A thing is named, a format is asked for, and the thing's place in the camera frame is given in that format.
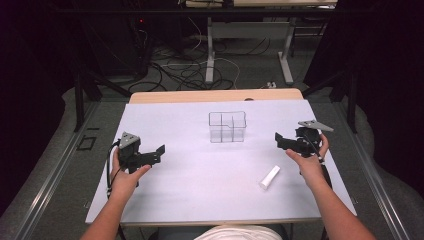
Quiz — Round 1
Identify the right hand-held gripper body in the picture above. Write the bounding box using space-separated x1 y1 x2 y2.
294 119 335 158

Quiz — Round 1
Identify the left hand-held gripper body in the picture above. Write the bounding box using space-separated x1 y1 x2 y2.
117 131 150 175

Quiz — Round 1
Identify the person's left hand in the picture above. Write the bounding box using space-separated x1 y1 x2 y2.
109 147 152 201

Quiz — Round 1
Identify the person's right hand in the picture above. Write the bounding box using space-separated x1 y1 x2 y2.
285 133 330 188

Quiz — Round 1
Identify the white tube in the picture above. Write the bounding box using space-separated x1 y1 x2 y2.
258 165 282 191

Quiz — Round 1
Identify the clear plastic compartment organizer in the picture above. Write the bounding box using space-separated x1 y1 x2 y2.
208 110 248 144

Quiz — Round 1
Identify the white paper sheet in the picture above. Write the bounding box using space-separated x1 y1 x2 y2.
85 99 357 225

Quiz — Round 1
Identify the black metal stand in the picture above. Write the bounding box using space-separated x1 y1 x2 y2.
301 64 360 135
73 64 133 133

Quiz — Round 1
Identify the wooden table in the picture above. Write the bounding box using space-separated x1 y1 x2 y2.
84 88 358 228

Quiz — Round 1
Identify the person's white clothing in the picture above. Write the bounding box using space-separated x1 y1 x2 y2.
194 225 284 240

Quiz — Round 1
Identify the black computer case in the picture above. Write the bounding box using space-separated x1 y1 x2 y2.
94 14 155 78

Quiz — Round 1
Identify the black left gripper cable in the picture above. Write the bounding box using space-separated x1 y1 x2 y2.
105 139 122 200

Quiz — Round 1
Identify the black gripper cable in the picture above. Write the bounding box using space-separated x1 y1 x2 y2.
301 131 334 190
105 139 122 200

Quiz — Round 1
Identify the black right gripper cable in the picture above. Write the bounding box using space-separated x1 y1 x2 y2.
301 131 334 190

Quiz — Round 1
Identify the metal floor rail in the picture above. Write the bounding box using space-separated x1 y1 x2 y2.
333 99 406 240
13 99 101 240

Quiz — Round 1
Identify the tangle of floor cables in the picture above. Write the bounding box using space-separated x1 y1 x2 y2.
127 16 272 93

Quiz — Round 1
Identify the white metal desk frame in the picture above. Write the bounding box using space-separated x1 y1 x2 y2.
184 0 338 86

